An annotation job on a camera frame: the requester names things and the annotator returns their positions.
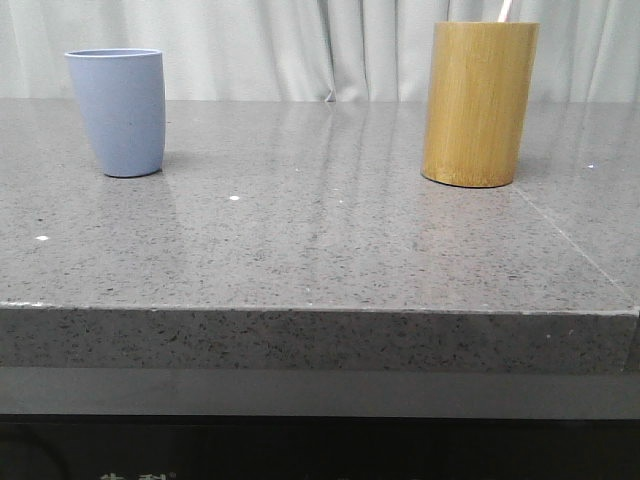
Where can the blue plastic cup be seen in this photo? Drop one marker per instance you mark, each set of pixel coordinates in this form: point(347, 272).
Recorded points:
point(121, 96)

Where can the pink chopstick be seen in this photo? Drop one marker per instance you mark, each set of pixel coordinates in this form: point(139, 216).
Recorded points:
point(504, 11)

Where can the grey-white curtain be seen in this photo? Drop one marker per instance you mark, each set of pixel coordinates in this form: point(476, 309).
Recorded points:
point(588, 51)

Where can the bamboo cylinder holder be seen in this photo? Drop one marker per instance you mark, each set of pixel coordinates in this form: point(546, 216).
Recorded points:
point(478, 96)

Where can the dark cabinet under counter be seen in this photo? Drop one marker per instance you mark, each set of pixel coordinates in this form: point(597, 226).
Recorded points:
point(230, 424)

